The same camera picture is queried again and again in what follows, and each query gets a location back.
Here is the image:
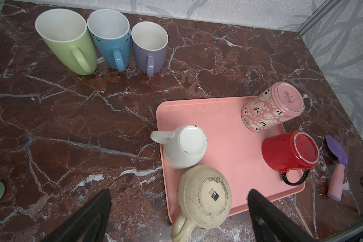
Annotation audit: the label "white ceramic mug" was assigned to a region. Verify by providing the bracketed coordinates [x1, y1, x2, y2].
[150, 125, 208, 169]

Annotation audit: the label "cream speckled squat mug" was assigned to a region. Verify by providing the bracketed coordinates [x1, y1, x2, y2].
[170, 165, 232, 242]

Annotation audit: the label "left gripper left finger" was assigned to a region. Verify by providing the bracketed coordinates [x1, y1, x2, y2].
[43, 189, 112, 242]

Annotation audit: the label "red mug black handle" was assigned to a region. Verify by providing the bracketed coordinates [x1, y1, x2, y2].
[262, 131, 320, 186]

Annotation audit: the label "pink ghost pattern mug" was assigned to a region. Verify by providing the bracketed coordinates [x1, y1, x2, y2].
[241, 82, 305, 132]

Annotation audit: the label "light green ceramic mug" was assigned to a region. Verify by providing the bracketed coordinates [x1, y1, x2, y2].
[35, 9, 97, 75]

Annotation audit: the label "pink plastic tray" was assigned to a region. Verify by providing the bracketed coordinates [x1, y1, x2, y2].
[156, 97, 305, 215]

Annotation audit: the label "lavender ceramic mug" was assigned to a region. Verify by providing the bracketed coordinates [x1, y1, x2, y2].
[132, 21, 168, 78]

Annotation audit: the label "blue polka dot mug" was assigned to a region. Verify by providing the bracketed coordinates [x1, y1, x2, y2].
[87, 9, 131, 72]

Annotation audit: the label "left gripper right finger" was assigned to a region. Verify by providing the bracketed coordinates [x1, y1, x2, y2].
[248, 189, 316, 242]

